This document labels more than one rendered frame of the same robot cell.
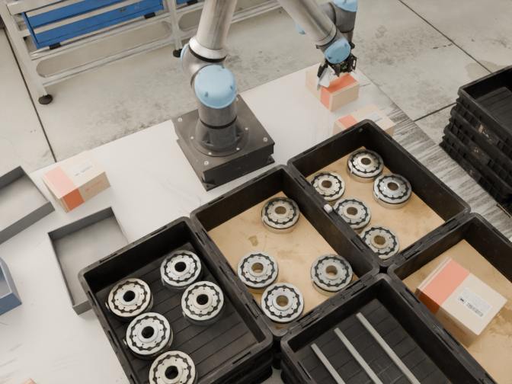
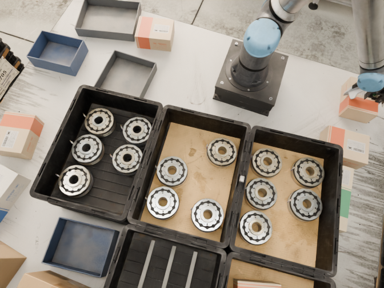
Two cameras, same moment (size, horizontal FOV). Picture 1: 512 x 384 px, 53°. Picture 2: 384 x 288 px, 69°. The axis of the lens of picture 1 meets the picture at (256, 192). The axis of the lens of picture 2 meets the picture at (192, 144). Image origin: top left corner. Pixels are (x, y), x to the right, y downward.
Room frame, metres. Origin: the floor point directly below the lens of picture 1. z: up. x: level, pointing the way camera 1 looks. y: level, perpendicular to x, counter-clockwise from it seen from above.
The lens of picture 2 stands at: (0.48, -0.21, 1.75)
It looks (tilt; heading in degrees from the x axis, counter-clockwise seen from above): 68 degrees down; 41
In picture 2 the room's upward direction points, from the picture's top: 4 degrees clockwise
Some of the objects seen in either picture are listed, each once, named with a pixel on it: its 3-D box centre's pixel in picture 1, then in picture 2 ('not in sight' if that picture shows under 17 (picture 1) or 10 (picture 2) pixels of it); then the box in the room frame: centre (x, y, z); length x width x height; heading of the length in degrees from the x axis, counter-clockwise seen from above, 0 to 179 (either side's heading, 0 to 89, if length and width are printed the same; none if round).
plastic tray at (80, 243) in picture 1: (95, 257); (123, 83); (0.77, 0.47, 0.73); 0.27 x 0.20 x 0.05; 26
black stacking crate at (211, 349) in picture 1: (174, 316); (106, 152); (0.51, 0.20, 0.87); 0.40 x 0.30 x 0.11; 31
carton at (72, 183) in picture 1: (75, 180); (155, 34); (1.04, 0.56, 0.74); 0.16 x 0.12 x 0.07; 129
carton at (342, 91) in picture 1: (331, 84); (358, 100); (1.43, -0.29, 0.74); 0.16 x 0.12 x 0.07; 29
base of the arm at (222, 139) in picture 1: (219, 123); (251, 64); (1.15, 0.10, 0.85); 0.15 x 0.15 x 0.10
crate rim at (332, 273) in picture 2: (374, 187); (288, 194); (0.82, -0.31, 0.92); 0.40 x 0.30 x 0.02; 31
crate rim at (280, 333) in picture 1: (280, 242); (192, 170); (0.67, -0.05, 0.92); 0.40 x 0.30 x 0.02; 31
